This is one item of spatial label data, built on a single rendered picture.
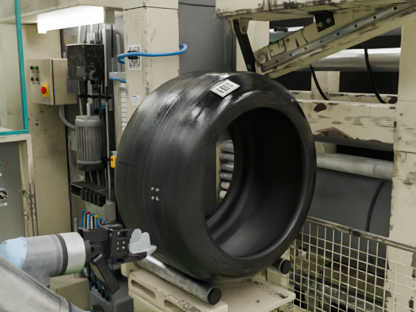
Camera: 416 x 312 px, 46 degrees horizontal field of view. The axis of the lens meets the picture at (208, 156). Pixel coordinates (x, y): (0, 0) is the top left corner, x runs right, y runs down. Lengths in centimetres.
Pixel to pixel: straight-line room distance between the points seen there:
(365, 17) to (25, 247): 103
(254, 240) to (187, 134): 54
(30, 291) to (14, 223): 88
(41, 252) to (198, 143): 41
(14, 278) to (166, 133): 48
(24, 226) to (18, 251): 73
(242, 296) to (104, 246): 53
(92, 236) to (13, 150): 67
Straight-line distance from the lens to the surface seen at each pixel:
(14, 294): 89
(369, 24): 144
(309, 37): 156
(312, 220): 162
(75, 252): 110
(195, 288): 133
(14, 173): 174
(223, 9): 163
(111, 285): 120
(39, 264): 107
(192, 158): 113
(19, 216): 178
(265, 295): 154
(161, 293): 143
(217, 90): 119
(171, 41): 156
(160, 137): 116
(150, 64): 151
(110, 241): 115
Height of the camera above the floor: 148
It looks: 10 degrees down
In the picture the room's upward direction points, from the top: straight up
